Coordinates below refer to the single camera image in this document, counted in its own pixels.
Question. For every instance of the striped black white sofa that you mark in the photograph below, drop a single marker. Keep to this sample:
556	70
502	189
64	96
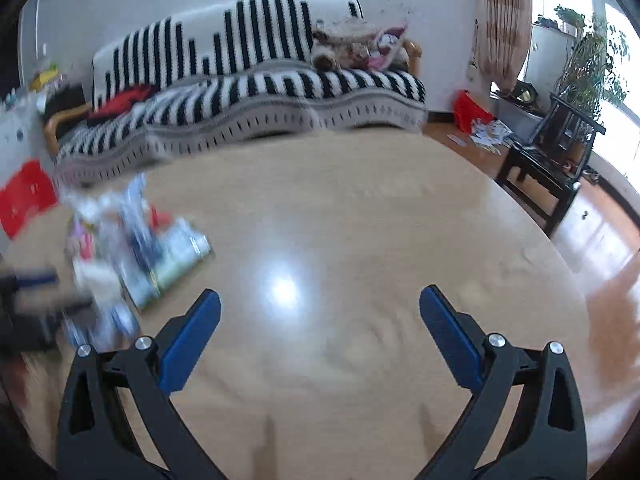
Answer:
240	85

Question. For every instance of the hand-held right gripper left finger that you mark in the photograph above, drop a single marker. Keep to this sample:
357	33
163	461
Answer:
192	332

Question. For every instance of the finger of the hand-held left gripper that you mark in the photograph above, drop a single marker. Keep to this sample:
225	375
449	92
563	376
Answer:
72	305
32	279

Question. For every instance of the yellow packet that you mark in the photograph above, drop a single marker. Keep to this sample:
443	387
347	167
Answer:
46	78

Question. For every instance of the small red bag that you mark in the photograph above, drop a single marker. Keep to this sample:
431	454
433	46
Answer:
470	110

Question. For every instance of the white cabinet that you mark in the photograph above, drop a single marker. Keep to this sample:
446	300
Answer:
547	55

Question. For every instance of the pile of wrappers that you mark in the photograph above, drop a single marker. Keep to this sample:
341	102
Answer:
107	260

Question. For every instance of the scattered papers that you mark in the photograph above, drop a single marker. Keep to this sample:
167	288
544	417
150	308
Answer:
487	135

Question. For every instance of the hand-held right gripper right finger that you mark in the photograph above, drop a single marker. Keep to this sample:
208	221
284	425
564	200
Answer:
447	332

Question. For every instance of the black bag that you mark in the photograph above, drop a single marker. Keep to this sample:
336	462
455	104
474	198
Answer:
65	100

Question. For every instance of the red cloth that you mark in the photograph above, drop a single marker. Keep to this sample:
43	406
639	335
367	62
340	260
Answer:
122	100

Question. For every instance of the green white carton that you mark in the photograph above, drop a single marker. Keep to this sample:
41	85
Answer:
172	262

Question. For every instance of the patterned curtain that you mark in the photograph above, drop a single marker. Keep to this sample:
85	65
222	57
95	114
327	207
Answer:
502	20

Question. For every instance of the stuffed toys on sofa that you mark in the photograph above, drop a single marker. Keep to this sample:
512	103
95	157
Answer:
357	42

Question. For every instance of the large red bag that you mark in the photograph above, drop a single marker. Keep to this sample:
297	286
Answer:
27	197

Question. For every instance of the dark wooden chair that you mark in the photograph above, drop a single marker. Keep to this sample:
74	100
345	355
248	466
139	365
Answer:
550	160

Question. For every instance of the green potted plant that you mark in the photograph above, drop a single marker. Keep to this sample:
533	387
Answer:
595	55

